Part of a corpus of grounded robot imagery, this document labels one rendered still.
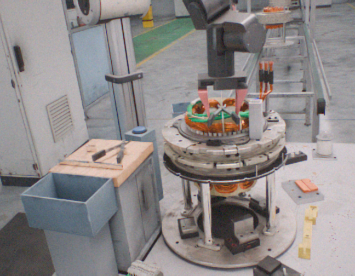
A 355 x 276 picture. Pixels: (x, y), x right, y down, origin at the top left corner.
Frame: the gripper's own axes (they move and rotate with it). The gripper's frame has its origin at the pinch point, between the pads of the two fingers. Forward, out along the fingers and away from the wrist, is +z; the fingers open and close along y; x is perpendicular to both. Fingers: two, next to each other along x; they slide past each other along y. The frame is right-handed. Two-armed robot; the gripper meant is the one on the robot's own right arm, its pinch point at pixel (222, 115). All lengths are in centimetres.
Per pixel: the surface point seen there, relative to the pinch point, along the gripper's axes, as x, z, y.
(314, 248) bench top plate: 3.0, 38.5, 22.7
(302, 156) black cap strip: 53, 35, 32
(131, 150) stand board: 8.5, 10.7, -23.4
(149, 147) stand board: 10.6, 11.0, -18.9
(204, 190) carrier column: 1.5, 19.4, -5.1
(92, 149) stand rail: 8.7, 9.9, -33.7
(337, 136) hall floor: 254, 106, 116
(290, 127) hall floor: 283, 106, 79
